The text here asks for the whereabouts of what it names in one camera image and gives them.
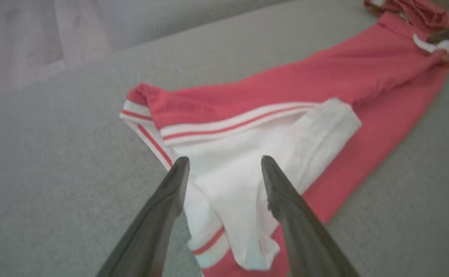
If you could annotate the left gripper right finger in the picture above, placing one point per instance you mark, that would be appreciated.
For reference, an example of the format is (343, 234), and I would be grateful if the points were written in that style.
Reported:
(305, 238)

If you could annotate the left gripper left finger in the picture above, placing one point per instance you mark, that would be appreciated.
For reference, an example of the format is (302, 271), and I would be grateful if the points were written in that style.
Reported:
(151, 231)

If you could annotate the red basketball jersey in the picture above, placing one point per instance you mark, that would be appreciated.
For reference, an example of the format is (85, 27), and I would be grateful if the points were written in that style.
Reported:
(324, 69)

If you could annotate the crumpled red white garment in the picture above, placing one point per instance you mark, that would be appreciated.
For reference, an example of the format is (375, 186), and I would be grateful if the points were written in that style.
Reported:
(413, 11)

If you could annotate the large grey sofa seat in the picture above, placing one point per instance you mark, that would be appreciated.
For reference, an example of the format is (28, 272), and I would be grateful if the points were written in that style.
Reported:
(55, 173)

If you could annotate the grey sofa cushion with seam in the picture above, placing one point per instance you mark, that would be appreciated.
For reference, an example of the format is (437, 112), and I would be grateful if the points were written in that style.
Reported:
(170, 15)

